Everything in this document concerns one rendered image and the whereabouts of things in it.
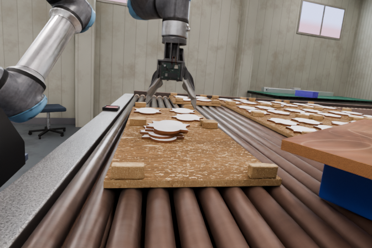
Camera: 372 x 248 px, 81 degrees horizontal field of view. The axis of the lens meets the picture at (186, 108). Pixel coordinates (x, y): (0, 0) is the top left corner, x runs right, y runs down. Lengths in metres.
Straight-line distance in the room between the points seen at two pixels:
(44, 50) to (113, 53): 3.75
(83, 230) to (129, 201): 0.08
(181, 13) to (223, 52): 4.47
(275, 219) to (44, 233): 0.33
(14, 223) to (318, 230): 0.43
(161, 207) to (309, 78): 6.28
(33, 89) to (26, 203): 0.43
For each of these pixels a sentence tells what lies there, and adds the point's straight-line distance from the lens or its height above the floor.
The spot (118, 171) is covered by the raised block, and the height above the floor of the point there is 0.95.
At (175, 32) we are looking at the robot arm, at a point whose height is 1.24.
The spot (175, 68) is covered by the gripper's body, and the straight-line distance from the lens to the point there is 0.60.
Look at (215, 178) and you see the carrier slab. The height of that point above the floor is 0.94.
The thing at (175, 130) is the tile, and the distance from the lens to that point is 0.63.
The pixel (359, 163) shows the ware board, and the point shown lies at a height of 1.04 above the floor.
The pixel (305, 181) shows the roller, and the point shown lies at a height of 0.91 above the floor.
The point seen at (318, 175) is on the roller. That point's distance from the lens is 0.64.
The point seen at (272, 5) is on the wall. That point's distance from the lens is 5.87.
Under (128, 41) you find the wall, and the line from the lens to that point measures 4.60.
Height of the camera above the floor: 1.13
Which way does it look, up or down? 9 degrees down
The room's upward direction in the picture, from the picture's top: 5 degrees clockwise
